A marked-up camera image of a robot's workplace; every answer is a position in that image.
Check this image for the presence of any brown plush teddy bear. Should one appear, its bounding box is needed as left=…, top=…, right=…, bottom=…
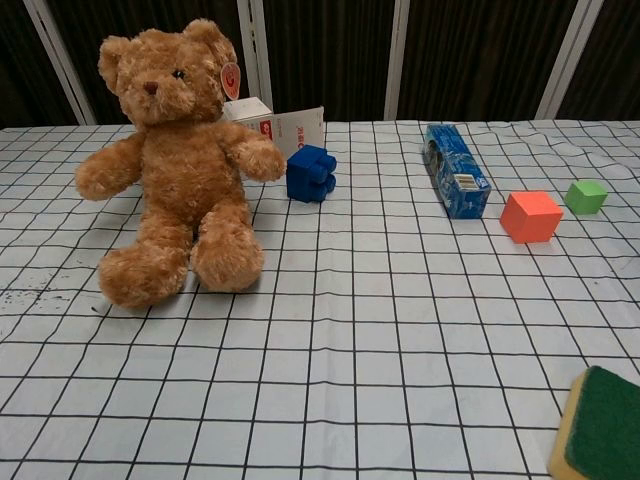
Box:
left=74, top=18, right=287, bottom=309

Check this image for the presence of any blue plastic building block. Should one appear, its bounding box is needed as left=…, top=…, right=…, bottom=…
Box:
left=285, top=144, right=338, bottom=204

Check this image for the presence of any white black-checked tablecloth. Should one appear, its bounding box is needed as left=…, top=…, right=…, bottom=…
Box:
left=0, top=118, right=640, bottom=480

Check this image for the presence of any white carton with red print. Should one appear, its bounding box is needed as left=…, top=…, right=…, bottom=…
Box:
left=222, top=97, right=326, bottom=162

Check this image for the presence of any blue printed packet box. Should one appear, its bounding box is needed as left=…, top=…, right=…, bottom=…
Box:
left=423, top=123, right=493, bottom=221

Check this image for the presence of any orange cube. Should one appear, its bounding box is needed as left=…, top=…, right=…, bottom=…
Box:
left=499, top=190, right=565, bottom=245

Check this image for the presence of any green cube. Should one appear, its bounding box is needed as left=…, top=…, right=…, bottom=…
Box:
left=564, top=179, right=609, bottom=216

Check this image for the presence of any green and yellow sponge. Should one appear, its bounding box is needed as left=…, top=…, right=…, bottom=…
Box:
left=547, top=365, right=640, bottom=480

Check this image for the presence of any white metal frame post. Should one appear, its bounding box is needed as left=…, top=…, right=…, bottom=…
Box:
left=537, top=0, right=594, bottom=120
left=236, top=0, right=274, bottom=115
left=384, top=0, right=412, bottom=121
left=24, top=0, right=97, bottom=126

